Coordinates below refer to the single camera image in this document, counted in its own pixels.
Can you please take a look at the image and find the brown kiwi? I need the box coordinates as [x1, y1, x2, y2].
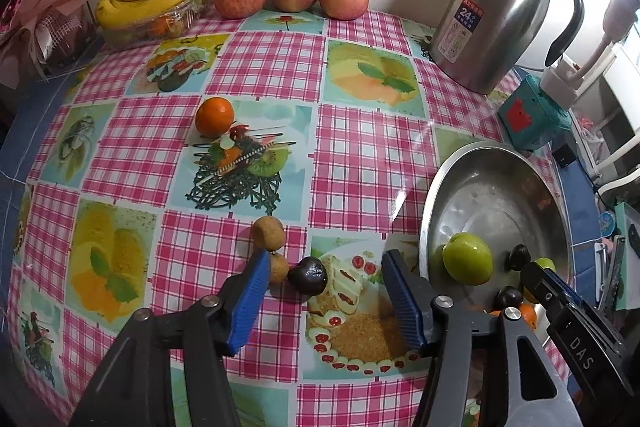
[252, 216, 285, 251]
[269, 251, 290, 285]

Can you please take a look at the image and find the orange tangerine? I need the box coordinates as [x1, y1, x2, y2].
[518, 303, 538, 332]
[194, 96, 235, 139]

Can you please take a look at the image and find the dark plum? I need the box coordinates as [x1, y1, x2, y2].
[492, 285, 523, 311]
[503, 244, 532, 272]
[288, 257, 328, 296]

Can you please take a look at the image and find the large green apple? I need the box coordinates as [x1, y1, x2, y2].
[442, 232, 494, 286]

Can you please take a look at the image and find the small green apple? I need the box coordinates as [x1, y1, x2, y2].
[535, 257, 556, 271]

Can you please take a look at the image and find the stainless steel bowl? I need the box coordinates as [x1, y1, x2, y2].
[419, 141, 573, 310]

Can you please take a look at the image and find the black power brick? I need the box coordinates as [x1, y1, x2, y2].
[552, 143, 576, 169]

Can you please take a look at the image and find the checkered fruit-print tablecloth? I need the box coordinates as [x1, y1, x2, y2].
[1, 11, 520, 426]

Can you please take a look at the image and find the teal box with red label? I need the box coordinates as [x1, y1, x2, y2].
[498, 74, 572, 152]

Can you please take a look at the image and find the stainless steel thermos jug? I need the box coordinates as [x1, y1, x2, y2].
[428, 0, 585, 95]

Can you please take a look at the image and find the clear plastic fruit container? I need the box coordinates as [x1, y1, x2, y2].
[98, 0, 209, 49]

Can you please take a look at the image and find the blue cloth under tablecloth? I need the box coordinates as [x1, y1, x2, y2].
[1, 51, 98, 236]

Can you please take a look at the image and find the right red apple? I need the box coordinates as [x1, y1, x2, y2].
[319, 0, 369, 20]

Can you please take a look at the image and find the lower yellow banana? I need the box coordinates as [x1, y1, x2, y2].
[94, 0, 184, 29]

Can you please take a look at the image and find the pink flower bouquet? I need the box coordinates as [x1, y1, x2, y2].
[1, 0, 89, 90]

